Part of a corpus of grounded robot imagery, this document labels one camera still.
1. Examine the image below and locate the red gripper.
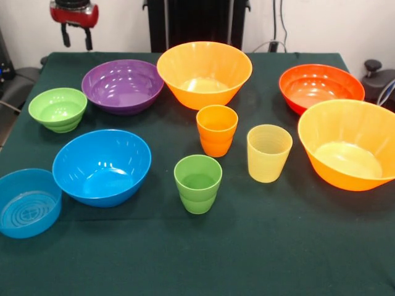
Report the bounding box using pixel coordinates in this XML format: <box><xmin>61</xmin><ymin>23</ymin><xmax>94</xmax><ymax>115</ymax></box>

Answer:
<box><xmin>49</xmin><ymin>3</ymin><xmax>100</xmax><ymax>51</ymax></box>

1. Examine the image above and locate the black chair with knob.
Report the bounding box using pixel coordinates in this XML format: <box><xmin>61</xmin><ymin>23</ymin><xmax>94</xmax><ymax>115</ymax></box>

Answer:
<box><xmin>361</xmin><ymin>59</ymin><xmax>395</xmax><ymax>112</ymax></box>

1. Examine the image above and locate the yellow plastic cup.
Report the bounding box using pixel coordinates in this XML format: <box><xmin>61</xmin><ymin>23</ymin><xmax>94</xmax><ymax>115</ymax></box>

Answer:
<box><xmin>246</xmin><ymin>124</ymin><xmax>293</xmax><ymax>184</ymax></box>

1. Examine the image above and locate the round blue plastic bowl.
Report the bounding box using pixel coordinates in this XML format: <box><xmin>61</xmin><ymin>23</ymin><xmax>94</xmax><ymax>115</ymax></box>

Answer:
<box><xmin>52</xmin><ymin>129</ymin><xmax>152</xmax><ymax>208</ymax></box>

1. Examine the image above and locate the green plastic cup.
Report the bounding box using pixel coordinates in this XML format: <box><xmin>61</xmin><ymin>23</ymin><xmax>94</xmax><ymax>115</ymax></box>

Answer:
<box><xmin>173</xmin><ymin>154</ymin><xmax>223</xmax><ymax>215</ymax></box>

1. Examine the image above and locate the large orange plastic bowl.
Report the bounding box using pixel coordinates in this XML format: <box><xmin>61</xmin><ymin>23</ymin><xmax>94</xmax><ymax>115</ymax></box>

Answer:
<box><xmin>297</xmin><ymin>99</ymin><xmax>395</xmax><ymax>192</ymax></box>
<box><xmin>156</xmin><ymin>41</ymin><xmax>253</xmax><ymax>111</ymax></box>

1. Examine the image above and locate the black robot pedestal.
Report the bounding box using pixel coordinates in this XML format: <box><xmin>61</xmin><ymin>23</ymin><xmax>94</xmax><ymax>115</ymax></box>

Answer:
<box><xmin>143</xmin><ymin>0</ymin><xmax>251</xmax><ymax>53</ymax></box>

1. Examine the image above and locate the red plastic bowl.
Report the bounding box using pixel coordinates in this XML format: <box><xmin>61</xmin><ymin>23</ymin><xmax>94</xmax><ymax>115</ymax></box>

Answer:
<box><xmin>278</xmin><ymin>64</ymin><xmax>366</xmax><ymax>117</ymax></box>

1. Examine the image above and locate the green plastic bowl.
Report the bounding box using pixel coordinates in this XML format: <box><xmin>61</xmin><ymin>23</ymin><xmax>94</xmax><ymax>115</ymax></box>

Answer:
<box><xmin>28</xmin><ymin>88</ymin><xmax>88</xmax><ymax>134</ymax></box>

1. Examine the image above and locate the orange plastic cup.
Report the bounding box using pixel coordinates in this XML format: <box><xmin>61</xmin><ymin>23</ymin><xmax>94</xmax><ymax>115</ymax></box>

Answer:
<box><xmin>196</xmin><ymin>104</ymin><xmax>239</xmax><ymax>158</ymax></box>

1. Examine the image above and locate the white blue cable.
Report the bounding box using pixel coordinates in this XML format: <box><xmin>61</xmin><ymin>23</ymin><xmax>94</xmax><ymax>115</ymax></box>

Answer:
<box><xmin>376</xmin><ymin>78</ymin><xmax>395</xmax><ymax>106</ymax></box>

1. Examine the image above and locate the black computer case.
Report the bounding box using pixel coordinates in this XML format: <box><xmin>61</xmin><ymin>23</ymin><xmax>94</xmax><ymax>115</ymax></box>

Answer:
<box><xmin>0</xmin><ymin>29</ymin><xmax>16</xmax><ymax>96</ymax></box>

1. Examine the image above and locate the black wall cable with plug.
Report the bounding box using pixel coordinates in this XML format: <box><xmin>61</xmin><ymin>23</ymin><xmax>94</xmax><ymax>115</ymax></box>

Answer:
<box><xmin>268</xmin><ymin>0</ymin><xmax>279</xmax><ymax>52</ymax></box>

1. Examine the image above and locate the thin black wall cable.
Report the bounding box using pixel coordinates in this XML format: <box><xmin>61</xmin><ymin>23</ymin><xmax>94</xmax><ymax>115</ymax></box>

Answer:
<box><xmin>279</xmin><ymin>0</ymin><xmax>289</xmax><ymax>43</ymax></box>

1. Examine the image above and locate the purple plastic bowl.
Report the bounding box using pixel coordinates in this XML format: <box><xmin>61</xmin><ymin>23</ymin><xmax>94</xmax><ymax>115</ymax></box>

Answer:
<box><xmin>81</xmin><ymin>59</ymin><xmax>165</xmax><ymax>117</ymax></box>

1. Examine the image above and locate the black office chair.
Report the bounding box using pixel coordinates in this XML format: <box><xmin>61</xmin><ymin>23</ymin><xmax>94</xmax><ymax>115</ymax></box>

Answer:
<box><xmin>0</xmin><ymin>55</ymin><xmax>50</xmax><ymax>149</ymax></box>

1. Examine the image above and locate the dark green tablecloth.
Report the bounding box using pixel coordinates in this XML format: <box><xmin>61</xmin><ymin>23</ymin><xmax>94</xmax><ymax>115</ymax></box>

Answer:
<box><xmin>0</xmin><ymin>51</ymin><xmax>395</xmax><ymax>296</ymax></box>

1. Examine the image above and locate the shallow translucent blue bowl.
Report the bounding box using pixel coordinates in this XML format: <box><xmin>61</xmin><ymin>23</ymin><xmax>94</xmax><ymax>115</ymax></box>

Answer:
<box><xmin>0</xmin><ymin>168</ymin><xmax>63</xmax><ymax>239</ymax></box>

